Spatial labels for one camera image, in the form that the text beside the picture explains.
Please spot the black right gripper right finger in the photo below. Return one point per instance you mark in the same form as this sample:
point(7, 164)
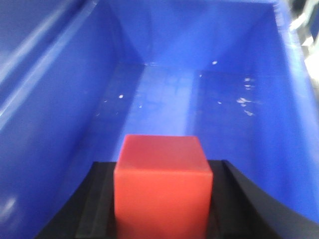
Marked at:
point(239, 209)

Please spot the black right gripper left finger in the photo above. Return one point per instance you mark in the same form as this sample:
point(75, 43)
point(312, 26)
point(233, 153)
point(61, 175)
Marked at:
point(89, 212)

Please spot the red cube block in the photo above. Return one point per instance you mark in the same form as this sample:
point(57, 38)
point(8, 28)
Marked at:
point(162, 188)

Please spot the blue bin upper shelf right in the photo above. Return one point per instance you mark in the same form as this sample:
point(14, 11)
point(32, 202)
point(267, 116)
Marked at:
point(77, 76)

